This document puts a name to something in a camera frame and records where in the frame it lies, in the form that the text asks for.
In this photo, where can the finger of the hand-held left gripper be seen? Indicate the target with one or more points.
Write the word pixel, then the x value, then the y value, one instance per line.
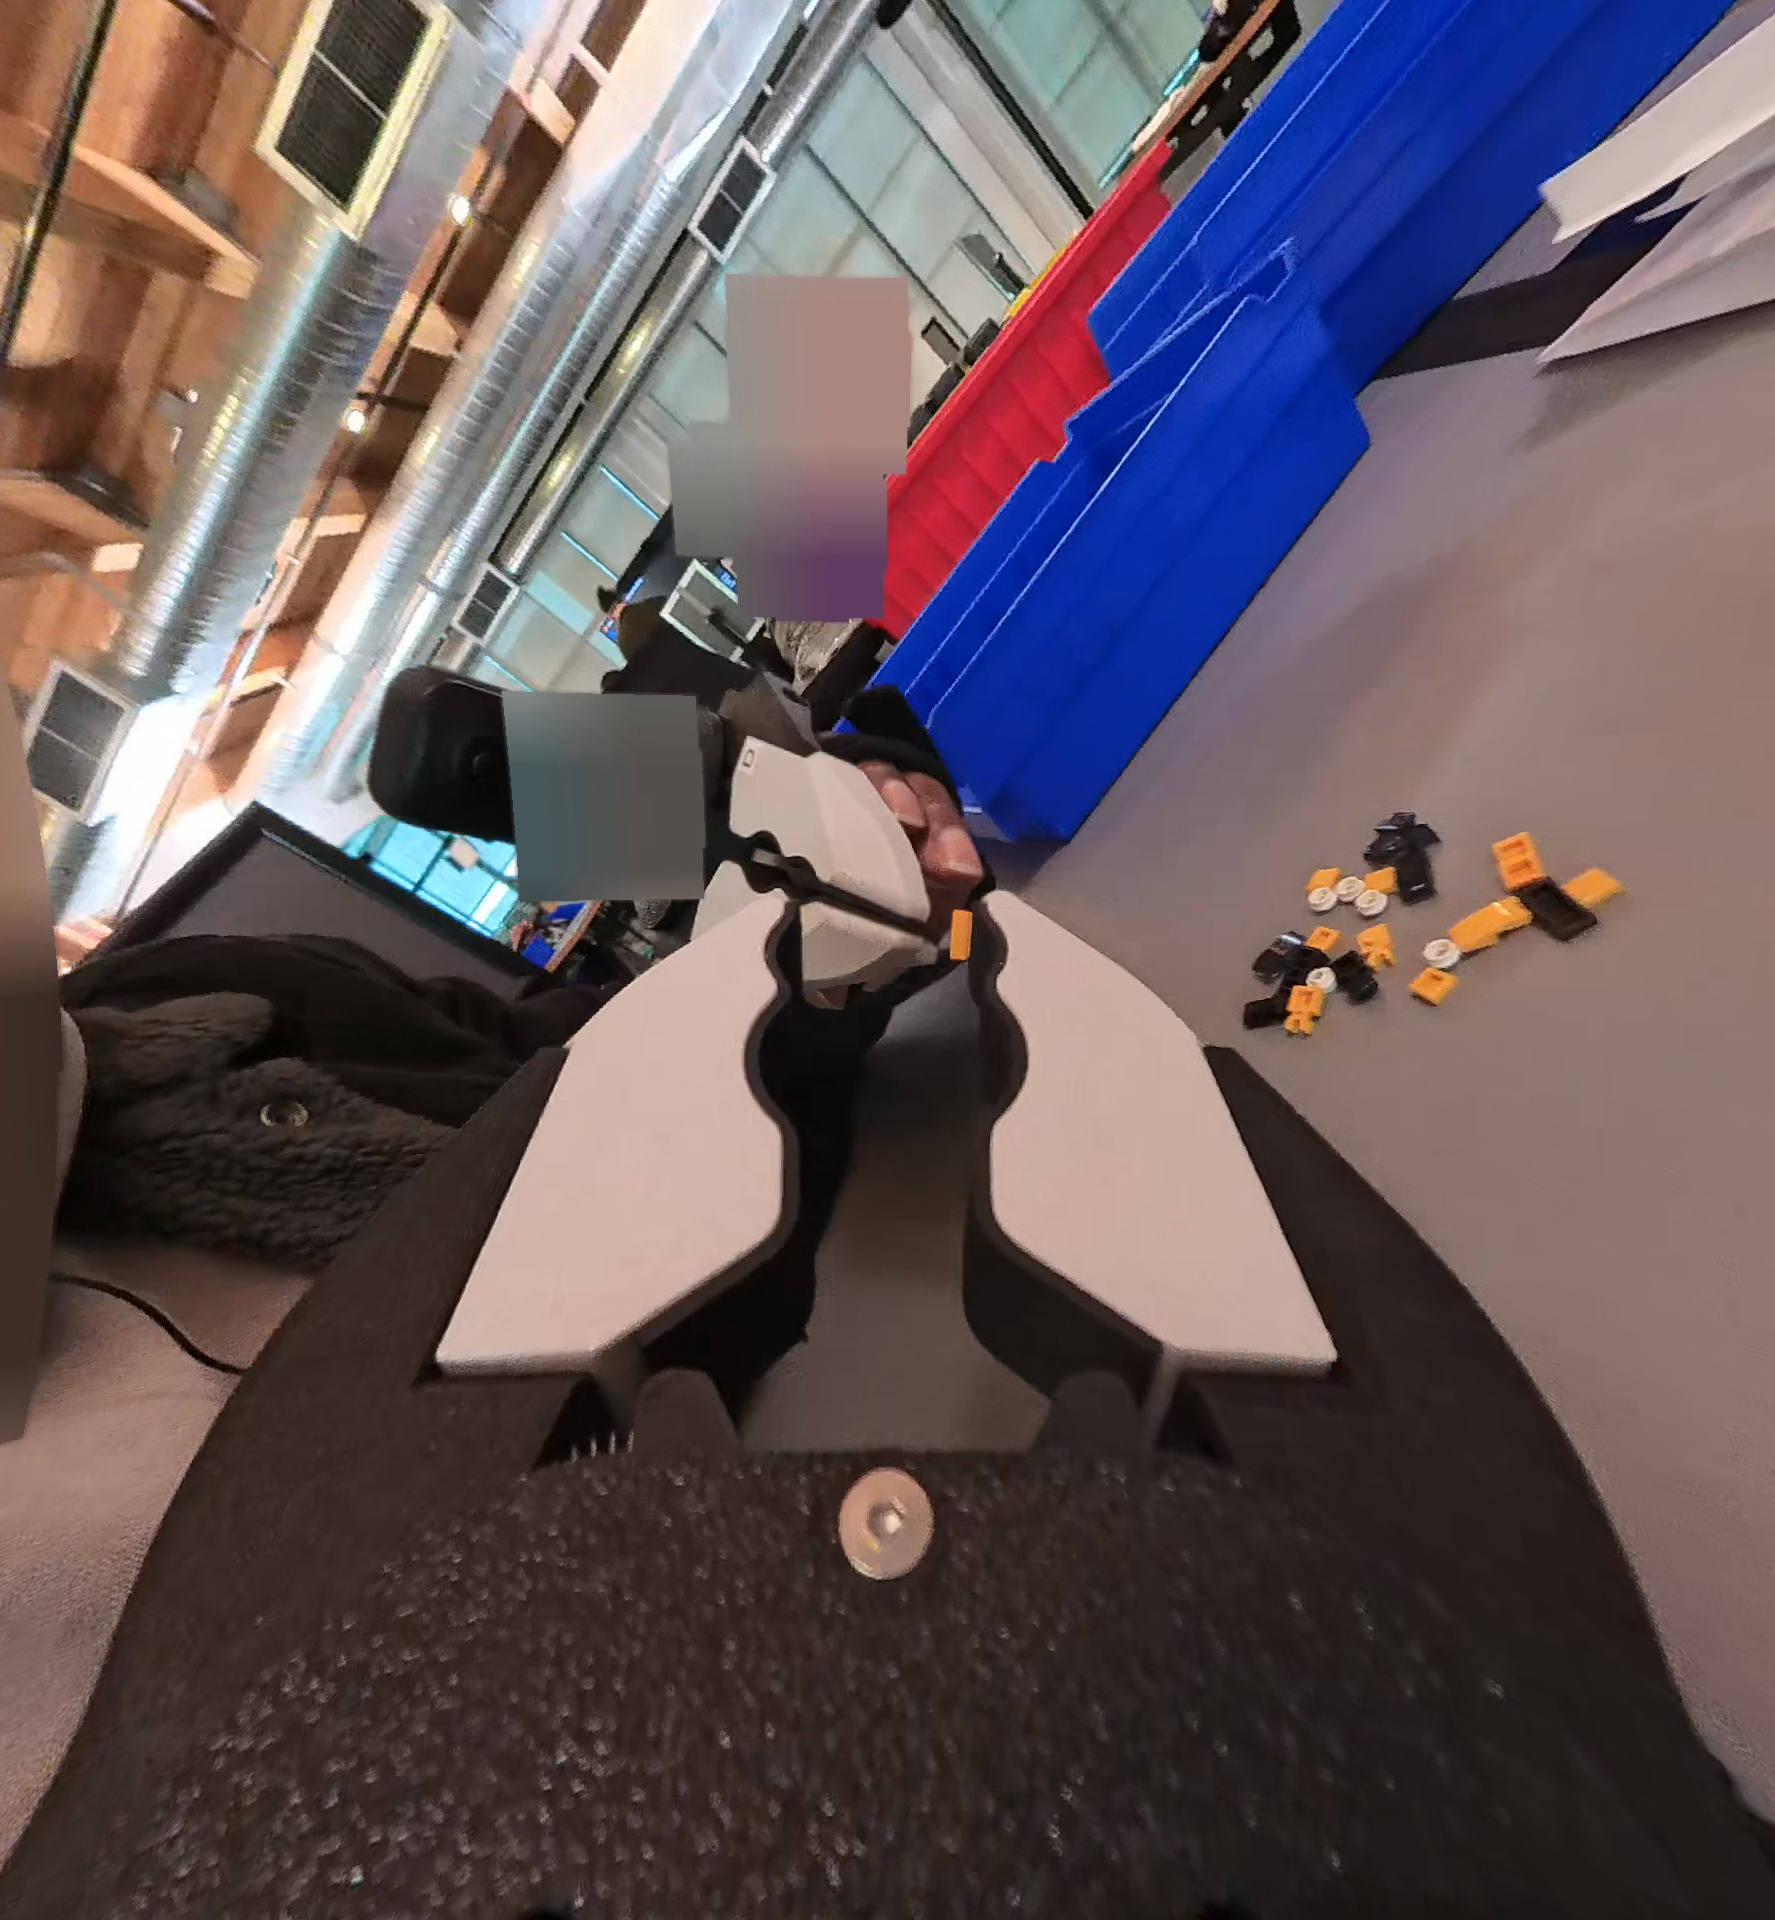
pixel 856 953
pixel 827 817

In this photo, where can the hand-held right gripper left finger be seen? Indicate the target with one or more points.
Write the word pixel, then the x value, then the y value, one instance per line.
pixel 650 1172

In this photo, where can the silver ventilation duct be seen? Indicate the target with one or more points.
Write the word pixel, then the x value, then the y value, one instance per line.
pixel 275 420
pixel 559 298

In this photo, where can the person's left forearm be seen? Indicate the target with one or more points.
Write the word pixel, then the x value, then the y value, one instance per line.
pixel 888 727

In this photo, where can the white air vent grille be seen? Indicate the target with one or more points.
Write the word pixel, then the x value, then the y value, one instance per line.
pixel 78 741
pixel 732 195
pixel 353 102

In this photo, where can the black fleece jacket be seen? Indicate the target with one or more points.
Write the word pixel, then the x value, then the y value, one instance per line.
pixel 302 1082

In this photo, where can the red plastic bin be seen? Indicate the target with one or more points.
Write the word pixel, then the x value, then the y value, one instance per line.
pixel 1008 390

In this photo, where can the black panel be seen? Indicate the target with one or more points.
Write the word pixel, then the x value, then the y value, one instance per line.
pixel 275 884

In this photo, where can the pile of small lego pieces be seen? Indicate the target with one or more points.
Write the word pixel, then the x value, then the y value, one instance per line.
pixel 1555 906

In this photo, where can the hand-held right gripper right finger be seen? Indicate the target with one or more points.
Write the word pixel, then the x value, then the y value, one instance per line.
pixel 1143 1185

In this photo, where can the blue plastic bin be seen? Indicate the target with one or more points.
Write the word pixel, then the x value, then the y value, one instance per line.
pixel 1220 224
pixel 1505 150
pixel 1126 629

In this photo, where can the person's left hand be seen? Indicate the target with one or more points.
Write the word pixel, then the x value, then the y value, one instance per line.
pixel 939 832

